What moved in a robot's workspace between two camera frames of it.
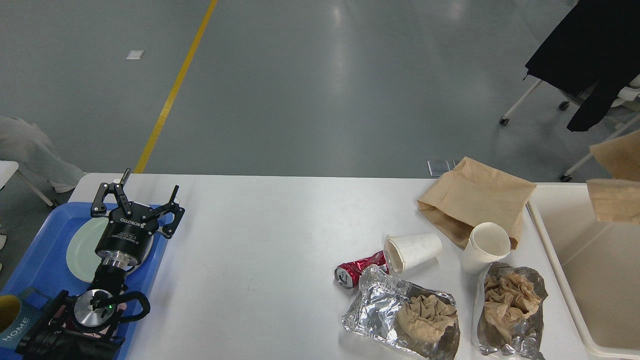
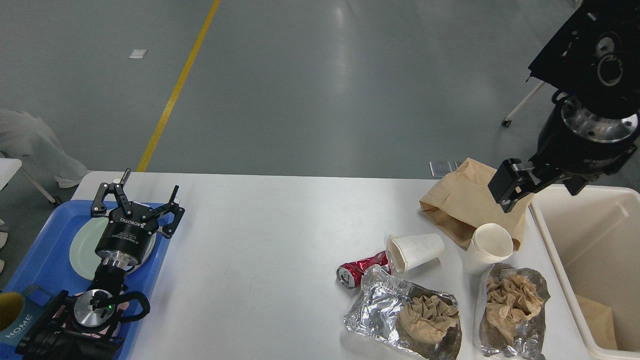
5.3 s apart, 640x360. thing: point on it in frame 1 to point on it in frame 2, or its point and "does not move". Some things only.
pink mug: (59, 313) does not move
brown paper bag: (618, 199) to (599, 319)
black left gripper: (128, 241) does not move
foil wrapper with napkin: (423, 324) does not move
